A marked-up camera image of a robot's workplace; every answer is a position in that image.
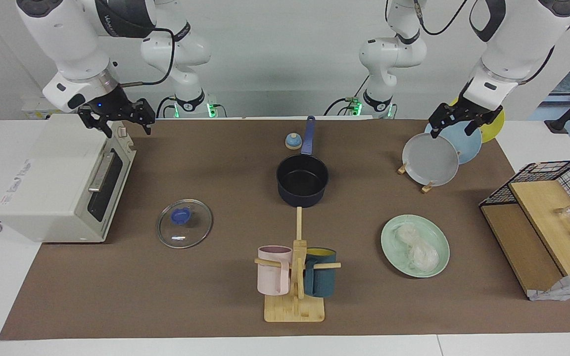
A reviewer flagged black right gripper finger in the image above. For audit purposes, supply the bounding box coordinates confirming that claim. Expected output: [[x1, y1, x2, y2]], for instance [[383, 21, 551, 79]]
[[78, 108, 112, 138], [134, 98, 156, 135]]

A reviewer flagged glass lid with blue knob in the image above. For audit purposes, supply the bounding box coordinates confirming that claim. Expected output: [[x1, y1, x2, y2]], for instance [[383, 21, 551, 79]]
[[156, 199, 213, 249]]

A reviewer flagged light blue plate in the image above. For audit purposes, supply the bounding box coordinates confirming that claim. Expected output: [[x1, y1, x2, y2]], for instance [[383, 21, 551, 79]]
[[425, 121, 482, 165]]

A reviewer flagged yellow plate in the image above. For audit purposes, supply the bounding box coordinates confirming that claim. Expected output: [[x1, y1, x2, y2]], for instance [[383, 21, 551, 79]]
[[448, 96, 505, 144]]

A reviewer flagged grey plate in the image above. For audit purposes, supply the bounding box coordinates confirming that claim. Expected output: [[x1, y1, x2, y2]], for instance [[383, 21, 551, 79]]
[[402, 133, 460, 187]]

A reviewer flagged wooden plate rack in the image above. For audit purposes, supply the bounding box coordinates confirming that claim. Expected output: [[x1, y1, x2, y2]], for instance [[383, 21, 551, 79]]
[[398, 161, 435, 193]]

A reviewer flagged pale green plate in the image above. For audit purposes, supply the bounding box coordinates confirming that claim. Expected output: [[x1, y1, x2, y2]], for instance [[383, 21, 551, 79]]
[[381, 214, 450, 278]]

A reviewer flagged white box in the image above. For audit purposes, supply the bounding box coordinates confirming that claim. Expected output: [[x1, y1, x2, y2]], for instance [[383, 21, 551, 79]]
[[22, 97, 57, 120]]

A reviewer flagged white toaster oven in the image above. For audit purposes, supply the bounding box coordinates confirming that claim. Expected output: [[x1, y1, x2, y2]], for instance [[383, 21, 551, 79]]
[[0, 114, 137, 243]]

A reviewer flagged light bamboo board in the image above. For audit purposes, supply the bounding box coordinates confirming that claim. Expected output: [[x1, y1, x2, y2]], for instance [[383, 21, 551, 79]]
[[509, 180, 570, 276]]

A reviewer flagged brown wooden board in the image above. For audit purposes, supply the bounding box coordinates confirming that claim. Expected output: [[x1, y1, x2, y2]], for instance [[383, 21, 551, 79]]
[[481, 204, 563, 296]]

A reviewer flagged brown table mat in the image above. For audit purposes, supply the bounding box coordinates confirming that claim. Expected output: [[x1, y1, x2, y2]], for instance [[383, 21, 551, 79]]
[[0, 119, 570, 341]]

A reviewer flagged dark teal mug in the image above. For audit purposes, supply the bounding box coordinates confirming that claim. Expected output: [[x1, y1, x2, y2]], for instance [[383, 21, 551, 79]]
[[304, 247, 337, 298]]

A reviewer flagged pink mug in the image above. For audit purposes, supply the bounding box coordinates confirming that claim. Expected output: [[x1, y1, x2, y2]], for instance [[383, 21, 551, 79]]
[[257, 245, 293, 296]]

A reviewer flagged wooden mug tree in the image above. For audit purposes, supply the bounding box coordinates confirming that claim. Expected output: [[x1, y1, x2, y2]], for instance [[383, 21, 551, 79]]
[[254, 207, 341, 323]]

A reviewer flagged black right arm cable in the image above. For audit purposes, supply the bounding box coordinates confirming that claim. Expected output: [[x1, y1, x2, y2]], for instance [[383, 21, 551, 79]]
[[117, 27, 176, 89]]

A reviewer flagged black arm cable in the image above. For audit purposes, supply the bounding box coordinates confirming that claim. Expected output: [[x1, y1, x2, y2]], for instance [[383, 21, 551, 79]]
[[386, 0, 478, 36], [117, 27, 176, 89]]

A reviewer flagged black wire basket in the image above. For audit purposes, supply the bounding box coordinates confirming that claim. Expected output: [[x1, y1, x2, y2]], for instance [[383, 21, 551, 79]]
[[479, 160, 570, 228]]

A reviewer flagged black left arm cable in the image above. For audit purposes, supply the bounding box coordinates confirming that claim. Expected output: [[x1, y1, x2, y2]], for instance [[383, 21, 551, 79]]
[[386, 0, 478, 36]]

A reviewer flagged dark pot with blue handle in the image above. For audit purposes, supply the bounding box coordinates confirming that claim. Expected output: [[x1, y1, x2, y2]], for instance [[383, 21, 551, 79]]
[[276, 116, 329, 208]]

